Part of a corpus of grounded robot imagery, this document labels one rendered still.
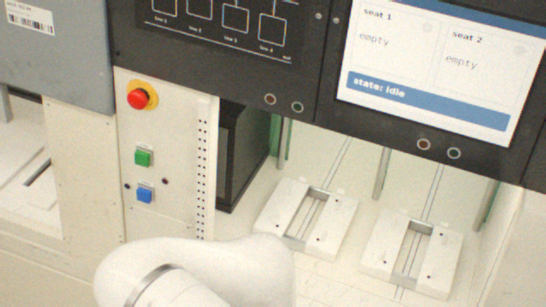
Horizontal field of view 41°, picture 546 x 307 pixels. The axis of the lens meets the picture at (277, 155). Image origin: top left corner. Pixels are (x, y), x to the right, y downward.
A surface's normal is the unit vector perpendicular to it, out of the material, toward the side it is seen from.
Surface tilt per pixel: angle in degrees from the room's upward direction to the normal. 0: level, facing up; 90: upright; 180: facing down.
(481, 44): 90
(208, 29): 90
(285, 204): 0
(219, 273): 72
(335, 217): 0
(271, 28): 90
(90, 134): 90
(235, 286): 82
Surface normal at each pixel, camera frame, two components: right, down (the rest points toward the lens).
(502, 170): -0.36, 0.58
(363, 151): 0.08, -0.76
